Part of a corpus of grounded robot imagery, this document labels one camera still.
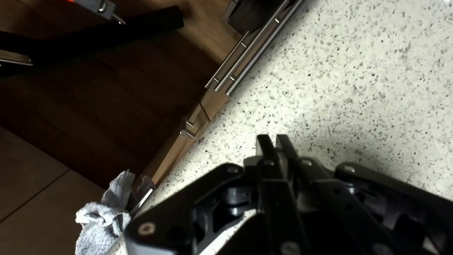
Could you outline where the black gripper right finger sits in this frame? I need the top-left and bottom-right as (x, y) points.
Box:
(277, 134), (453, 255)

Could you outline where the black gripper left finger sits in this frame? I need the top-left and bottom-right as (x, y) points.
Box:
(124, 135), (305, 255)

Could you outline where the grey crumpled cloth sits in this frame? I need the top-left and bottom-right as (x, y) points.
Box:
(74, 169), (139, 255)

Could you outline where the brown lower cabinet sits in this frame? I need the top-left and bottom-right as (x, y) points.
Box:
(127, 0), (309, 215)

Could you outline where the metal drawer handle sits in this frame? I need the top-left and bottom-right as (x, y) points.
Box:
(204, 0), (306, 97)

